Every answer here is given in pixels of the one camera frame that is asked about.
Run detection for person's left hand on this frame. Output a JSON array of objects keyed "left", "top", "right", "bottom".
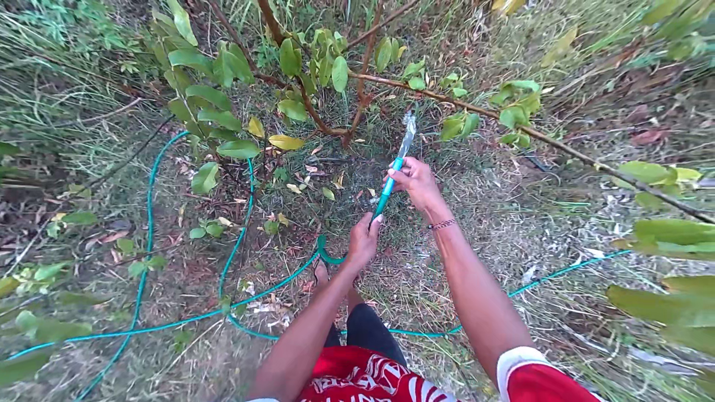
[{"left": 346, "top": 211, "right": 384, "bottom": 272}]

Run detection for person's right hand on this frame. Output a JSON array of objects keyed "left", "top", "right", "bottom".
[{"left": 383, "top": 156, "right": 443, "bottom": 213}]

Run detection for green garden hose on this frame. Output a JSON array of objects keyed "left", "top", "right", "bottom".
[{"left": 9, "top": 131, "right": 632, "bottom": 402}]

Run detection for person's left forearm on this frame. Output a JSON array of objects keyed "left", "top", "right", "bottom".
[{"left": 248, "top": 260, "right": 363, "bottom": 402}]

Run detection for person's right forearm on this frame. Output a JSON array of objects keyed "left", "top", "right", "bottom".
[{"left": 422, "top": 198, "right": 535, "bottom": 387}]

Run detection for scattered dry leaves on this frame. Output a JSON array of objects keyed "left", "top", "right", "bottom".
[{"left": 268, "top": 142, "right": 381, "bottom": 230}]

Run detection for person's legs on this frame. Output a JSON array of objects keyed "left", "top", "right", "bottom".
[{"left": 313, "top": 259, "right": 409, "bottom": 368}]

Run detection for person's body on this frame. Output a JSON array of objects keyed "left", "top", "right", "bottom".
[{"left": 246, "top": 345, "right": 605, "bottom": 402}]

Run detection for small tree with green leaves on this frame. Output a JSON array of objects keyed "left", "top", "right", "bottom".
[{"left": 150, "top": 0, "right": 715, "bottom": 225}]

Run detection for grass and weeds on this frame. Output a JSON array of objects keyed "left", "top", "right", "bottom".
[{"left": 0, "top": 0, "right": 715, "bottom": 402}]

